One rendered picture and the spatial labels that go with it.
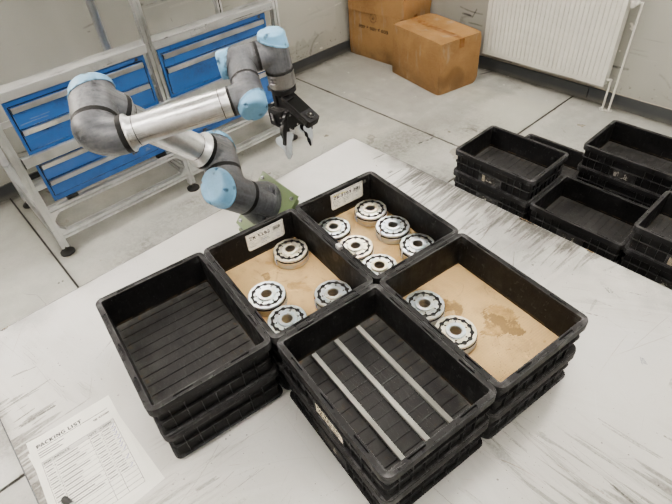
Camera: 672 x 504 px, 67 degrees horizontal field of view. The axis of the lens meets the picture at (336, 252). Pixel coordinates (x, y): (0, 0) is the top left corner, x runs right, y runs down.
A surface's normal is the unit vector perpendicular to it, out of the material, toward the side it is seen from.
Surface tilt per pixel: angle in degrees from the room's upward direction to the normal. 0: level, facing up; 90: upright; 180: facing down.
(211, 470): 0
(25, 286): 0
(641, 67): 90
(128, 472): 0
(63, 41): 90
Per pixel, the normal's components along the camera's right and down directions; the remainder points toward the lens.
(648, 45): -0.73, 0.50
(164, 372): -0.07, -0.73
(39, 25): 0.68, 0.47
